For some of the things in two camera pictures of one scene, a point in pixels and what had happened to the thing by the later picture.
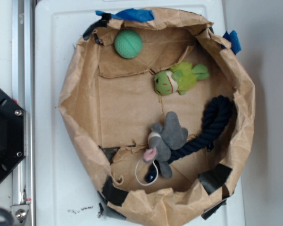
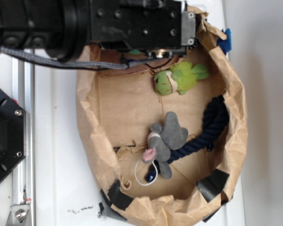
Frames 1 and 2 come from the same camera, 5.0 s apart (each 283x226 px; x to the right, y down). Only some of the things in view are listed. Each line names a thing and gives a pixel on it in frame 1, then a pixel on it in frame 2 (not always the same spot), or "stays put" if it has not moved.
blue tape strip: x=232 y=37 -> x=225 y=44
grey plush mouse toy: x=163 y=140 stays put
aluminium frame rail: x=23 y=181 stays put
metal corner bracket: x=19 y=213 stays put
